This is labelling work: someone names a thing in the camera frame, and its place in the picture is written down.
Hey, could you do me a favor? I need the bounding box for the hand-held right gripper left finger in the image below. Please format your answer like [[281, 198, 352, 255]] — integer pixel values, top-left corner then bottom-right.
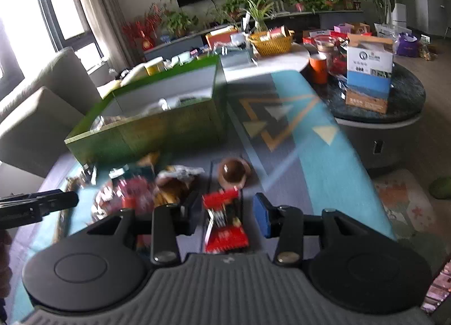
[[86, 190, 202, 265]]

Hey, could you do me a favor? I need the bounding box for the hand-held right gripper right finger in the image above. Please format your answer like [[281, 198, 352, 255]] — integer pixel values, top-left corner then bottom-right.
[[254, 193, 374, 265]]

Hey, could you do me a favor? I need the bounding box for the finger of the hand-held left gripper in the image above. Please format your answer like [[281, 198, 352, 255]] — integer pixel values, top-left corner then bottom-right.
[[0, 190, 79, 230]]

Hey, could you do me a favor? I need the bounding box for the red foil snack packet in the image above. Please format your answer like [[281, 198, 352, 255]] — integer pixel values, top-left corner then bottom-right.
[[202, 187, 249, 255]]

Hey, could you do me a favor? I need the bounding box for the green cardboard box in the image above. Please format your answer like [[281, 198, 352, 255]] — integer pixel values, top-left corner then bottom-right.
[[64, 54, 228, 166]]

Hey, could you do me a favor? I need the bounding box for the person's left hand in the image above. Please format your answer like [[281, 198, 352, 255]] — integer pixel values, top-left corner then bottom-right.
[[0, 230, 13, 299]]

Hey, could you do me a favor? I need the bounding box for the clear bun packet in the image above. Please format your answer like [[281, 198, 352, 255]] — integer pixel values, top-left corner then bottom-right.
[[154, 165, 205, 206]]

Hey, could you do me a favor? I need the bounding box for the small dark snack packet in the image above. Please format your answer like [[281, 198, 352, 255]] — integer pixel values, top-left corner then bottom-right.
[[65, 166, 98, 189]]

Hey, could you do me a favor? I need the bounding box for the brown egg packet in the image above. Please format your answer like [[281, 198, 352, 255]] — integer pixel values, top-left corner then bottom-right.
[[217, 157, 252, 190]]

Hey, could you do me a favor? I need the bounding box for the pink snack packet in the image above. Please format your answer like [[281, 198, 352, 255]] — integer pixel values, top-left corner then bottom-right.
[[91, 176, 156, 222]]

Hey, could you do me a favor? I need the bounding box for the grey sofa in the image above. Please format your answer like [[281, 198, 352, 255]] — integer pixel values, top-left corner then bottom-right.
[[0, 46, 103, 178]]

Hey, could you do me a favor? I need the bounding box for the white pillow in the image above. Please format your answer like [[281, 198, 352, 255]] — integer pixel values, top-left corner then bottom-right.
[[119, 62, 152, 86]]

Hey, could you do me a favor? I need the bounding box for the white oval coffee table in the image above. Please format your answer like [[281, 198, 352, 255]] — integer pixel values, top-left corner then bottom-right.
[[225, 43, 311, 83]]

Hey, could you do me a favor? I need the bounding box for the orange cup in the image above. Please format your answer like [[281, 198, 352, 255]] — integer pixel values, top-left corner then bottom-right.
[[309, 55, 329, 85]]

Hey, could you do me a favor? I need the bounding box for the teal tray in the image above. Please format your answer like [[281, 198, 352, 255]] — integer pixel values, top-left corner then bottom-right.
[[222, 46, 256, 67]]

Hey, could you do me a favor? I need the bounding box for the yellow woven basket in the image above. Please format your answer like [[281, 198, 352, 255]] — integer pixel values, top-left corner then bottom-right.
[[248, 31, 295, 57]]

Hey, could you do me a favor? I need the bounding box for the blue brown carton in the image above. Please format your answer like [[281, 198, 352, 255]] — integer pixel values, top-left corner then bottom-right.
[[344, 33, 395, 115]]

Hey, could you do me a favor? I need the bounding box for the orange box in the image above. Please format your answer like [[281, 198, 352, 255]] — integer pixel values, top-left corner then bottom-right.
[[205, 28, 240, 49]]

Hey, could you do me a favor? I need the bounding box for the green slipper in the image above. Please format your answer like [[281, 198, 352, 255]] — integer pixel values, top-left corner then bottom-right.
[[428, 176, 451, 201]]

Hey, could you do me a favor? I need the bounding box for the clear plastic cup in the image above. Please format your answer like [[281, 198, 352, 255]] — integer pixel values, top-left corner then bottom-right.
[[314, 36, 338, 61]]

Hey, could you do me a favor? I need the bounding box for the dark round side table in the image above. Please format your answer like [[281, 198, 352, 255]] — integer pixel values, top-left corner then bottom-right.
[[306, 59, 428, 171]]

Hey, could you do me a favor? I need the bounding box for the red box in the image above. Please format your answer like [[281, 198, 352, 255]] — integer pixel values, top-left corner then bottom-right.
[[302, 30, 335, 46]]

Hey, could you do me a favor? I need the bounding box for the red flower decoration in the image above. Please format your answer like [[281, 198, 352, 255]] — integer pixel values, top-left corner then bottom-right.
[[121, 4, 161, 53]]

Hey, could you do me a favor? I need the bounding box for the window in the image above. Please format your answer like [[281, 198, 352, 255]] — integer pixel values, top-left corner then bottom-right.
[[0, 0, 107, 77]]

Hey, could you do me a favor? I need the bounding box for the smartphone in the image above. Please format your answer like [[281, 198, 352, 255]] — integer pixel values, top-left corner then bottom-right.
[[421, 261, 451, 313]]

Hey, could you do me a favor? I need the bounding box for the green potted plant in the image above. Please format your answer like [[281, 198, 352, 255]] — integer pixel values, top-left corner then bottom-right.
[[162, 11, 198, 37], [222, 0, 247, 17]]

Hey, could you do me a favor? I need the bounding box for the grey television cabinet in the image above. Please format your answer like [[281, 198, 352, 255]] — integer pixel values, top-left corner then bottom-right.
[[142, 9, 364, 62]]

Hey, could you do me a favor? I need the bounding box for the beige curtain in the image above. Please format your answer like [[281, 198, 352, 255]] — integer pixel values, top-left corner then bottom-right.
[[70, 0, 123, 62]]

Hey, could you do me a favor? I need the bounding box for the pink box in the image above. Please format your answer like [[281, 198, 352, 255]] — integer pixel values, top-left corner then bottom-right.
[[333, 23, 371, 35]]

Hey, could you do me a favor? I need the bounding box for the spider plant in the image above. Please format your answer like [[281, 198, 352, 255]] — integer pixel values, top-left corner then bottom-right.
[[242, 0, 280, 35]]

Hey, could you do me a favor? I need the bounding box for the purple bag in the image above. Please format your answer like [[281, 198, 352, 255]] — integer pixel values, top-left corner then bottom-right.
[[394, 32, 420, 58]]

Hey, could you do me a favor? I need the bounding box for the clear plastic bag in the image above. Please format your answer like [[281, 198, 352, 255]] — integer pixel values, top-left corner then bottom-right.
[[374, 23, 413, 39]]

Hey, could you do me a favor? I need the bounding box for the white air purifier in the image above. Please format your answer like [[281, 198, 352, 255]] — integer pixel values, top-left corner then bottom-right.
[[392, 2, 407, 26]]

